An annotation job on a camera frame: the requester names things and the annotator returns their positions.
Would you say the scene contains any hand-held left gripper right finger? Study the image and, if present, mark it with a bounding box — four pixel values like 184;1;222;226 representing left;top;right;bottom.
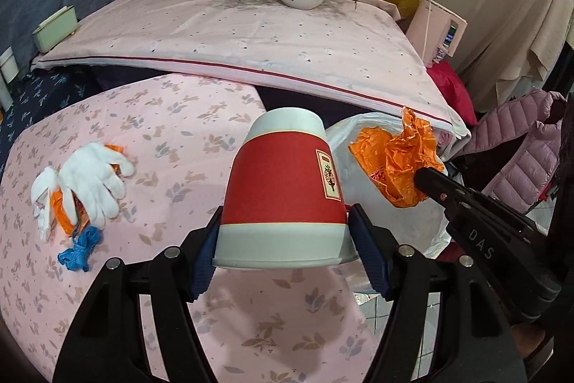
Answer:
347;204;527;383

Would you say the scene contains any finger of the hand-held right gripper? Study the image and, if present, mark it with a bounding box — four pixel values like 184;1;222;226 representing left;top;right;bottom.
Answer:
414;166;546;237
442;199;553;308

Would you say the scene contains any tall white bottle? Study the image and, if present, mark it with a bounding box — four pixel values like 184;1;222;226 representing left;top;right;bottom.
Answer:
0;78;14;111

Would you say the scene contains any red paper cup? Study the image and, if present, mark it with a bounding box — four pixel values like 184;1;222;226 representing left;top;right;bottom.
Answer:
212;107;360;271

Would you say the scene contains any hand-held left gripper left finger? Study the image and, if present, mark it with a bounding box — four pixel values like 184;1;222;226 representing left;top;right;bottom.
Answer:
54;206;225;383

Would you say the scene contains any pink appliance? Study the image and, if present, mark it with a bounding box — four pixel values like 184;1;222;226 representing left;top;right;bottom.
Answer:
406;0;468;66

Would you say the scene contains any pink floral tablecloth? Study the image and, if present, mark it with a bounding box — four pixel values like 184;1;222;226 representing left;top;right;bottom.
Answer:
0;73;383;383

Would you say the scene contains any large white cotton glove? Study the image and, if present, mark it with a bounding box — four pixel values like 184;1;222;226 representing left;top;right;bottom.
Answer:
58;142;136;231

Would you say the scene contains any white plastic bag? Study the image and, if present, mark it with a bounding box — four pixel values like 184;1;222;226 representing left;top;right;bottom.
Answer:
325;112;451;260

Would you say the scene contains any pink dotted quilt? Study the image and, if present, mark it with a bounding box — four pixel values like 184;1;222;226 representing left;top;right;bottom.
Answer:
33;0;471;138

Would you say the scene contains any orange printed wrapper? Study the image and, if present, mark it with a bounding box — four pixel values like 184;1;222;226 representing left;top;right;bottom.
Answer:
53;143;129;238

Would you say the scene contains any red cloth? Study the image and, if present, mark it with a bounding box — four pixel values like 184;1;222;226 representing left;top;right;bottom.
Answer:
426;62;479;126

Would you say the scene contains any pink down jacket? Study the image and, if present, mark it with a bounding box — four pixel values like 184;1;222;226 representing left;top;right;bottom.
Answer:
466;90;568;214

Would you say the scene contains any small white cotton glove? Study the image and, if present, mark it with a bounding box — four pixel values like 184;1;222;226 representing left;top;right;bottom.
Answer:
30;167;62;241

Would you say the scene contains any orange plastic bag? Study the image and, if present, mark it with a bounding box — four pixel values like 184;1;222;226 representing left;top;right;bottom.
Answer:
349;106;446;210

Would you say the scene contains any pale green tissue box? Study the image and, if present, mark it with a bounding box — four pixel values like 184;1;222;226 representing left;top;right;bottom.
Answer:
32;5;80;52

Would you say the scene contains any beige curtain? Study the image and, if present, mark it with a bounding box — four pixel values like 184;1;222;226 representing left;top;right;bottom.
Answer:
437;0;574;115

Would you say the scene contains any short white jar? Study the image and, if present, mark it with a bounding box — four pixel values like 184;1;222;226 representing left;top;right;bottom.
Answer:
0;47;19;81

